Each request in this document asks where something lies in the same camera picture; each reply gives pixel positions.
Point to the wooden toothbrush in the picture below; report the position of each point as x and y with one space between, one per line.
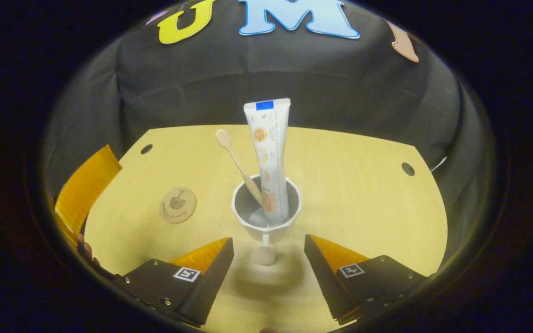
236 159

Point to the white toothpaste tube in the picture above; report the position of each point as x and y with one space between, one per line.
270 148

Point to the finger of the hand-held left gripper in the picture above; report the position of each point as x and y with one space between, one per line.
86 189

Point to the round wooden coaster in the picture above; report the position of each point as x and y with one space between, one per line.
177 205

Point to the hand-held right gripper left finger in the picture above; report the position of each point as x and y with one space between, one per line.
208 282

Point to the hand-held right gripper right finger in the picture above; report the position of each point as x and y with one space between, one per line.
324 277

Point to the light wooden desktop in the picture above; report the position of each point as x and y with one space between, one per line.
354 208

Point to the black backdrop cloth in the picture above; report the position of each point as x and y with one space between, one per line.
201 83

